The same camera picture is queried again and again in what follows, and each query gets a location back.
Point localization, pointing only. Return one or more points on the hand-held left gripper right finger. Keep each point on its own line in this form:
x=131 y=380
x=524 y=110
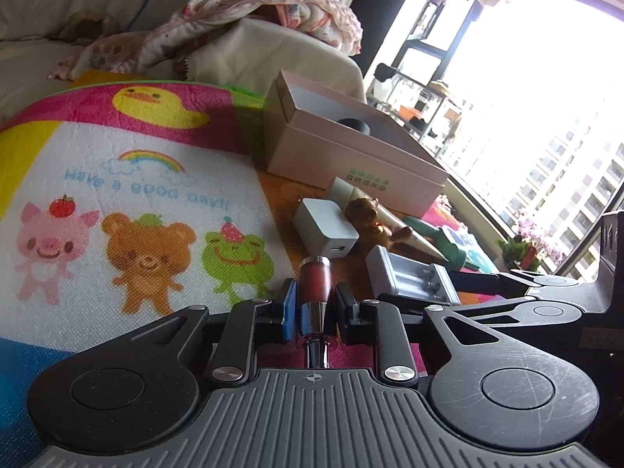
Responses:
x=343 y=312

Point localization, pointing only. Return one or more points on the colourful cartoon play mat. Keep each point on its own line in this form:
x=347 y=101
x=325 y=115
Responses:
x=146 y=195

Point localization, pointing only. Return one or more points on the red lipstick tube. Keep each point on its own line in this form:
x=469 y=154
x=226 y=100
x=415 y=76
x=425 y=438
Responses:
x=316 y=282

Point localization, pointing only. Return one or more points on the black hat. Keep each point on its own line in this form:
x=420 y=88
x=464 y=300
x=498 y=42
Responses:
x=384 y=73

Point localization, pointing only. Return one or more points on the teal plastic tool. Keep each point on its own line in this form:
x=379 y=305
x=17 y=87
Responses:
x=453 y=248

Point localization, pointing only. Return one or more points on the white power adapter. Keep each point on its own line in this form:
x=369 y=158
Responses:
x=321 y=224

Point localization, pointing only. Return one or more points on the beige sofa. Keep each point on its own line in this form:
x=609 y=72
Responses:
x=273 y=58

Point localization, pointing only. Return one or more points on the brown plush toy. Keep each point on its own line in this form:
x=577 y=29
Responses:
x=90 y=27

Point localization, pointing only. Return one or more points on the white battery charger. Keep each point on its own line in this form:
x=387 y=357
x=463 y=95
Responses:
x=390 y=268

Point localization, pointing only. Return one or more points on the metal storage rack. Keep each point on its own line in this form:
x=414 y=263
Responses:
x=414 y=107

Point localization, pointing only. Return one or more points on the cream cosmetic tube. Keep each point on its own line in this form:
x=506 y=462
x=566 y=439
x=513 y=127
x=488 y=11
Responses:
x=341 y=189

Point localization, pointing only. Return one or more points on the pink printed blanket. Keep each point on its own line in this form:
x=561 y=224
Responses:
x=234 y=5

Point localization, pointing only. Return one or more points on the pink flowering potted plant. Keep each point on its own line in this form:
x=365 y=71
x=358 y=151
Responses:
x=529 y=246

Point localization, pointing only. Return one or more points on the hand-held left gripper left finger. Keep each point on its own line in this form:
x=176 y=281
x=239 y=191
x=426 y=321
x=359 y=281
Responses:
x=290 y=309

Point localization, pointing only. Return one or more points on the black tape roll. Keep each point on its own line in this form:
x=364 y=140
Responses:
x=353 y=126

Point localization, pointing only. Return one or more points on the pink cardboard box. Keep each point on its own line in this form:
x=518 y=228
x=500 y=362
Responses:
x=341 y=156

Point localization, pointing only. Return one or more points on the brown bear figurine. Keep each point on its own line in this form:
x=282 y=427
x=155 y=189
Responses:
x=363 y=212

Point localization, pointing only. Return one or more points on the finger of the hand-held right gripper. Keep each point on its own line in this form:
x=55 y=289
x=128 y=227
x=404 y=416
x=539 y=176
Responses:
x=526 y=313
x=477 y=280

